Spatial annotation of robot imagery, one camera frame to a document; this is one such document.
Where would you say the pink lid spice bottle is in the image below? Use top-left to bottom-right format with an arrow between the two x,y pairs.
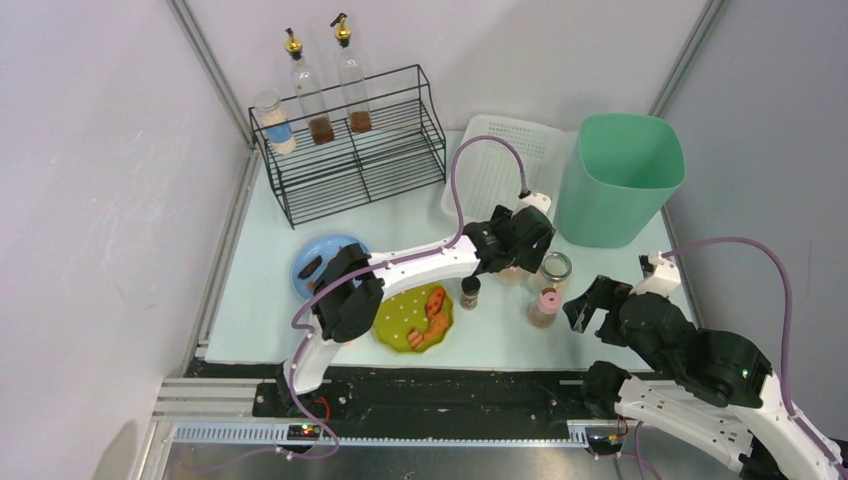
527,288 -> 562,328

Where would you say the glass jar beige powder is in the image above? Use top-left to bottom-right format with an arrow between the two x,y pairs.
495,266 -> 529,285

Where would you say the oil bottle gold spout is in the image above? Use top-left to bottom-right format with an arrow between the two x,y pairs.
330,12 -> 372,133
285,28 -> 335,145

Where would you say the blue label spice jar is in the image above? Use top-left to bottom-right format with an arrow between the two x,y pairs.
254,90 -> 297,155

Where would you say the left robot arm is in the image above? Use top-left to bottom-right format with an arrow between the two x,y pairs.
282,206 -> 555,396

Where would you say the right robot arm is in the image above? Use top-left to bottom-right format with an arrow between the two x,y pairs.
562,276 -> 847,479

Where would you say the glass jar clamp lid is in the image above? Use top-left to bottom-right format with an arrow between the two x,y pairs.
529,251 -> 573,293

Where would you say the small black lid spice jar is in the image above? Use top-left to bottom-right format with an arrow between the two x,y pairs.
460,276 -> 481,310

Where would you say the white plastic basket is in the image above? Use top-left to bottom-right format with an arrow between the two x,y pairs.
456,114 -> 576,223

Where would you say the orange food on green plate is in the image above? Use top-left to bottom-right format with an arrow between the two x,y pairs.
407,286 -> 450,350

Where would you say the green trash bin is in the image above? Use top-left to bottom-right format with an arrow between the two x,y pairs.
555,113 -> 686,249

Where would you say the green dotted plate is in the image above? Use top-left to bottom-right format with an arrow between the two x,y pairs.
372,282 -> 454,354

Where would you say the blue plate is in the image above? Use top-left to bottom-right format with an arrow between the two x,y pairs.
290,234 -> 369,300

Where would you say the dark food piece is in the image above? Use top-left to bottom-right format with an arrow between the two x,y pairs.
297,255 -> 323,280

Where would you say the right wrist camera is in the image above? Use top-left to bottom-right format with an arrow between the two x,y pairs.
630,251 -> 682,298

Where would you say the black wire rack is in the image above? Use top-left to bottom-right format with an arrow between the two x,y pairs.
248,64 -> 447,227

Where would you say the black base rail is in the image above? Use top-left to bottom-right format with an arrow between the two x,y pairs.
251,360 -> 637,444

